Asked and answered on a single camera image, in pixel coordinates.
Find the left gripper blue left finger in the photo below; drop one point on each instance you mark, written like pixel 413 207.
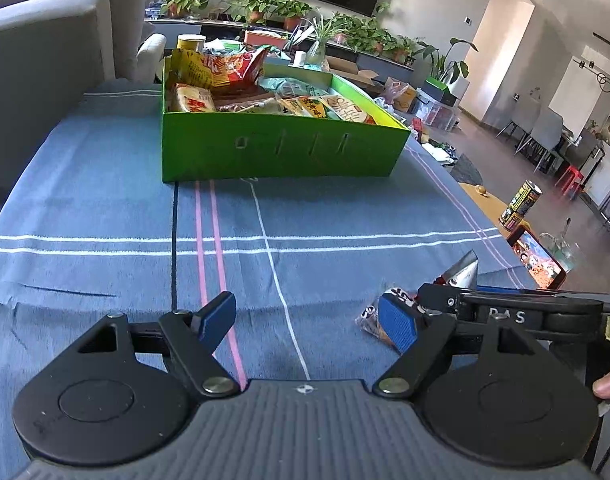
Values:
pixel 191 339

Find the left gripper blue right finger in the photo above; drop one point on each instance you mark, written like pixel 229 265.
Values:
pixel 421 337

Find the large red snack bag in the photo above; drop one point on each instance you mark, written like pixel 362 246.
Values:
pixel 347 110

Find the orange bread packet red text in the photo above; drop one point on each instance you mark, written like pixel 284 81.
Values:
pixel 191 99

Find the yellow chip snack bag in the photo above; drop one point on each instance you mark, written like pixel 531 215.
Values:
pixel 304 106

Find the green snack bag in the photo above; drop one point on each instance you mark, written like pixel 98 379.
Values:
pixel 287 87

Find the yellow red striped snack bag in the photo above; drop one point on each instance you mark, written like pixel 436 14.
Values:
pixel 224 73

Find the smartphone with red case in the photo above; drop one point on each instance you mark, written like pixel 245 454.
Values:
pixel 546 271

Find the yellow black drink can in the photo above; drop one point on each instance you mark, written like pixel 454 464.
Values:
pixel 521 203

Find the blue striped tablecloth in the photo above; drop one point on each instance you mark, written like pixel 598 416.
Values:
pixel 91 229

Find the green cardboard box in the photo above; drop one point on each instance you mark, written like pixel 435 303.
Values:
pixel 223 145

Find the tv console cabinet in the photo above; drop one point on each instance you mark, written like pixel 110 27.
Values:
pixel 170 29

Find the open cardboard box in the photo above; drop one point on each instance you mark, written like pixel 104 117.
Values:
pixel 349 70

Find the yellow tin can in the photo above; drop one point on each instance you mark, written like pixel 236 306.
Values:
pixel 191 42

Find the white small bottle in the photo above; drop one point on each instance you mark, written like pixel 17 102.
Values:
pixel 299 58

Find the orange storage box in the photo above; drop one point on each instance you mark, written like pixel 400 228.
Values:
pixel 259 38

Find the glass vase with plant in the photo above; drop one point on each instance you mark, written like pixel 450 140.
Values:
pixel 325 29

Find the grey sofa armchair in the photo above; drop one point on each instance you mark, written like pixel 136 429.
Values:
pixel 51 52

